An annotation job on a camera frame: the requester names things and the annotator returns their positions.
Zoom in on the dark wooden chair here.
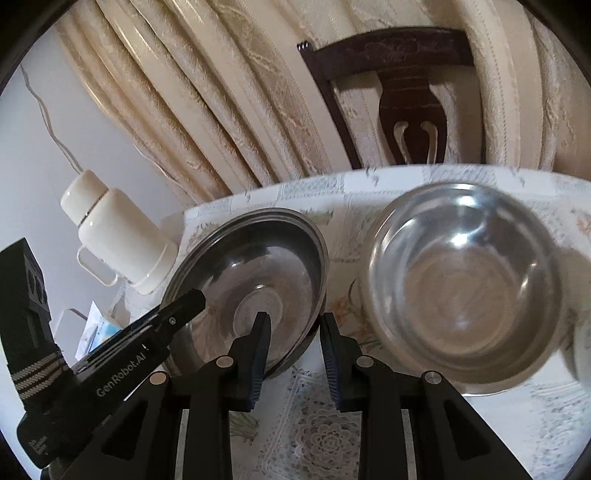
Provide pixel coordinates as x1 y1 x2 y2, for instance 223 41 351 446
298 28 485 169

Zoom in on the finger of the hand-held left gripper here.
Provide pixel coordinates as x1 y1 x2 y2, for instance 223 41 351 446
115 289 207 356

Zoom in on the cream thermos jug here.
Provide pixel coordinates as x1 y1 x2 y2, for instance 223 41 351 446
60 169 180 296

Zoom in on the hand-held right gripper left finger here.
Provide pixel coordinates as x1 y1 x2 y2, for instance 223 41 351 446
58 311 272 480

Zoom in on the beige curtain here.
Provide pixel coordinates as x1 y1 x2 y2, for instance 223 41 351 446
55 0 591 204

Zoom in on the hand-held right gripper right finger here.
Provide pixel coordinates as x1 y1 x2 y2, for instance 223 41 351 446
320 313 534 480

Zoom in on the floral lace tablecloth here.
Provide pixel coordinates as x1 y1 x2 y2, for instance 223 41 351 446
115 164 591 480

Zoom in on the white power cable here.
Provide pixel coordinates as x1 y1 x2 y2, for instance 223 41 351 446
21 65 86 174

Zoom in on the blue tissue pack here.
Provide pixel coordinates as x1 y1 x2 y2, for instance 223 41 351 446
55 302 124 363

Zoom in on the large steel bowl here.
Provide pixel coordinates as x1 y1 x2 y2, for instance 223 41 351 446
161 209 329 377

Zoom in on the small steel bowl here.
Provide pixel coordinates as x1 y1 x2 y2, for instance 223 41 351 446
367 182 565 397

